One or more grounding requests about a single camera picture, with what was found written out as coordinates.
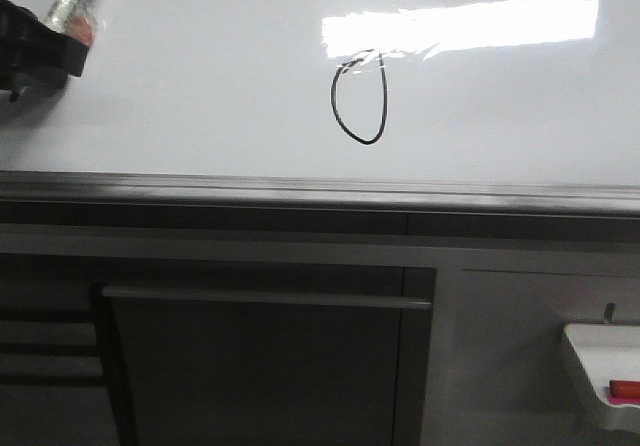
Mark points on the dark cabinet door panel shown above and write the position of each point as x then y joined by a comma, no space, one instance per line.
219,373

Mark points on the white whiteboard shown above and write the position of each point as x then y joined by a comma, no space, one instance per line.
510,91

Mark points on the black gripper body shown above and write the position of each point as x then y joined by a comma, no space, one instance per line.
35,56

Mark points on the white wall-mounted tray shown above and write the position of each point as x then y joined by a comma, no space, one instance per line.
594,354

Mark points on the tape-wrapped whiteboard marker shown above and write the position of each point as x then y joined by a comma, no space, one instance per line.
73,18

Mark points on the pink item in tray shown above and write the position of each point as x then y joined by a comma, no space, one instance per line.
625,402

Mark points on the red marker in tray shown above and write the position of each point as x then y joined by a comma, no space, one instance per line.
624,390

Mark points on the grey horizontal door handle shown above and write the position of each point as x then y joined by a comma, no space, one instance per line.
280,298

